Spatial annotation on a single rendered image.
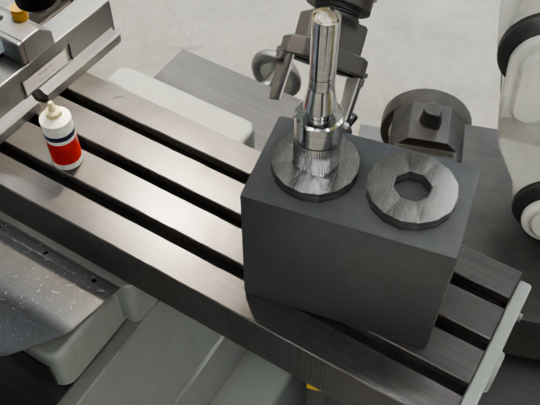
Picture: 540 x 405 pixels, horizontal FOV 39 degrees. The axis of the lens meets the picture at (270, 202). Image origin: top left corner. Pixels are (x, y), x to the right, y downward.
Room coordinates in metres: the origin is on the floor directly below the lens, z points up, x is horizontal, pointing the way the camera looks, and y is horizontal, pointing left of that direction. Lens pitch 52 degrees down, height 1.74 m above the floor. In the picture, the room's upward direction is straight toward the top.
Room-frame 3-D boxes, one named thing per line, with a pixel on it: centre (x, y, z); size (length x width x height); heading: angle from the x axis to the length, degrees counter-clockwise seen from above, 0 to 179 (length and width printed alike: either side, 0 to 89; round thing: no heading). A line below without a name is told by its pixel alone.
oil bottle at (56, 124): (0.67, 0.27, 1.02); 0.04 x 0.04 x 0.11
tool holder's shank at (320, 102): (0.50, -0.05, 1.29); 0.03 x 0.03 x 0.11
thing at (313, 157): (0.50, -0.05, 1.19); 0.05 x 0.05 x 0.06
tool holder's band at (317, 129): (0.50, -0.05, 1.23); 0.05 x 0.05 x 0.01
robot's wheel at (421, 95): (1.17, -0.35, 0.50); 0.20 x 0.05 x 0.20; 77
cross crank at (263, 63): (1.13, 0.01, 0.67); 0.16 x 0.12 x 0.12; 149
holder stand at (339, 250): (0.48, -0.09, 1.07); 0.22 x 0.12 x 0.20; 70
